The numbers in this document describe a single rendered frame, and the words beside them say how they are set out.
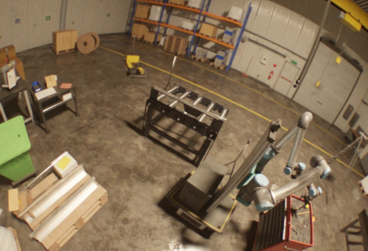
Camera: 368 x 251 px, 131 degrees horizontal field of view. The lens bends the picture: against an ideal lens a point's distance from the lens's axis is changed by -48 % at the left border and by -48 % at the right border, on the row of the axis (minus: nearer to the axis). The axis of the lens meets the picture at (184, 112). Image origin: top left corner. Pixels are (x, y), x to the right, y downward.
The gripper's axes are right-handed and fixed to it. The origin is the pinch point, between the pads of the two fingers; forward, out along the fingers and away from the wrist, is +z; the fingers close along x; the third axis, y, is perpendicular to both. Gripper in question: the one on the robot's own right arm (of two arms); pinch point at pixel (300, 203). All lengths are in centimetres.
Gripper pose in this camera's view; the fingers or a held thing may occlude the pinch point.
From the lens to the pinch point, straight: 235.0
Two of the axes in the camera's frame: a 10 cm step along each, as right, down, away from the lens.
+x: -2.5, 5.1, -8.2
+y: -8.9, -4.5, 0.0
